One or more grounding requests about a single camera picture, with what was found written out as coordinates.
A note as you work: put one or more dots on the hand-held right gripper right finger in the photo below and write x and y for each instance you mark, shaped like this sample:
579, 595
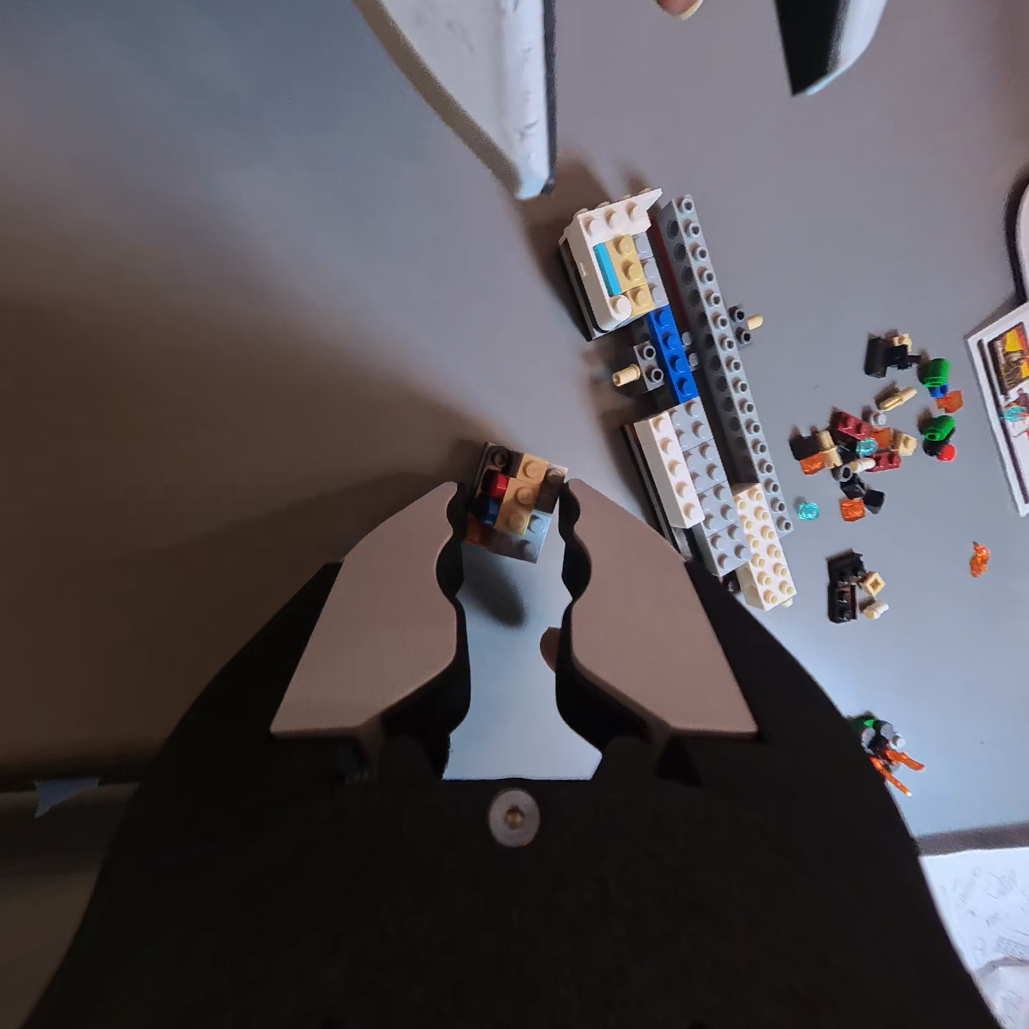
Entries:
651, 635

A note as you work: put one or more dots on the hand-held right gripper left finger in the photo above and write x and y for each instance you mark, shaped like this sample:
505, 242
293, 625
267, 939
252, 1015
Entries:
378, 635

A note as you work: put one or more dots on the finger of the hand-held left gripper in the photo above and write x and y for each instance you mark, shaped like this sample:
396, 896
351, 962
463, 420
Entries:
852, 32
482, 72

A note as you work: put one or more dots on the small grey lego assembly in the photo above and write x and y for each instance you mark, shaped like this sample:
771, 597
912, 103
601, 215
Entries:
522, 543

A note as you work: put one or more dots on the red round lego stud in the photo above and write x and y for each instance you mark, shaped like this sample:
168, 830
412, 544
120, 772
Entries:
498, 486

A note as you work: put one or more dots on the tan lego plate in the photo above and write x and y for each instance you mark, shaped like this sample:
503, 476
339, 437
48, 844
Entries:
522, 490

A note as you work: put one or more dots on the white book stand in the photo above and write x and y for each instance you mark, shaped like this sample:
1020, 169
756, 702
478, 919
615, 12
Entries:
1021, 241

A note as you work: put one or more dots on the pile of lego pieces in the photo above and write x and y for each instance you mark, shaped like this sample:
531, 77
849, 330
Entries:
852, 434

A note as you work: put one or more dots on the green round lego campfire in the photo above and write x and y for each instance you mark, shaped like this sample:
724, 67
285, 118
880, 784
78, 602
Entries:
884, 744

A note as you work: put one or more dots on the long grey lego build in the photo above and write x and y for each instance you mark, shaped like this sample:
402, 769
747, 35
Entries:
707, 321

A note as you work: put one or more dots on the orange lego flame piece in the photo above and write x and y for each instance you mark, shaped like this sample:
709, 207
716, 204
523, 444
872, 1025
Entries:
979, 560

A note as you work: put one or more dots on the lego sticker sheet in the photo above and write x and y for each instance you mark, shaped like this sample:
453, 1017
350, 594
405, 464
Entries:
1005, 402

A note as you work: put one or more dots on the person's right hand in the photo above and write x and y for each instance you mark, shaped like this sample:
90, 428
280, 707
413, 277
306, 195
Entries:
550, 647

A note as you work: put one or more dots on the person's left hand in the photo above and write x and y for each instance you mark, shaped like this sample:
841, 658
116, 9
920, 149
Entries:
682, 8

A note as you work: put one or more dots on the blue tape piece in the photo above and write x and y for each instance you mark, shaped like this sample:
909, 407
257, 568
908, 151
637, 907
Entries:
64, 796

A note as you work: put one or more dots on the printed white paper bag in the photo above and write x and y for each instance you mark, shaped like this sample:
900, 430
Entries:
989, 924

